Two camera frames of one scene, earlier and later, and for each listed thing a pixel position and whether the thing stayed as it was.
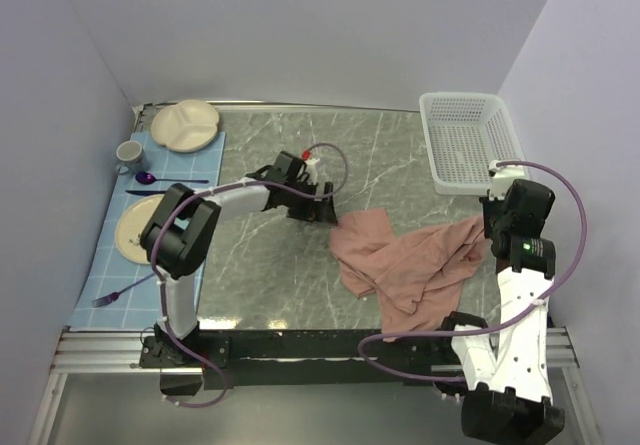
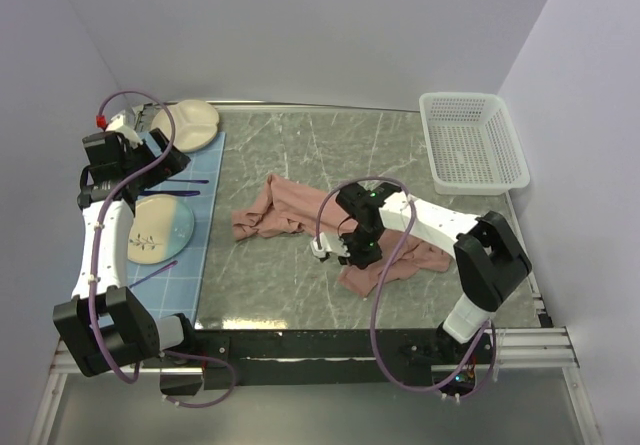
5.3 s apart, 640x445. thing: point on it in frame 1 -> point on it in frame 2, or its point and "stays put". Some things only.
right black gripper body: x=494 y=215 -> x=362 y=245
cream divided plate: x=184 y=127 stays put
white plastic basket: x=467 y=132 stays put
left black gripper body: x=296 y=199 -> x=137 y=159
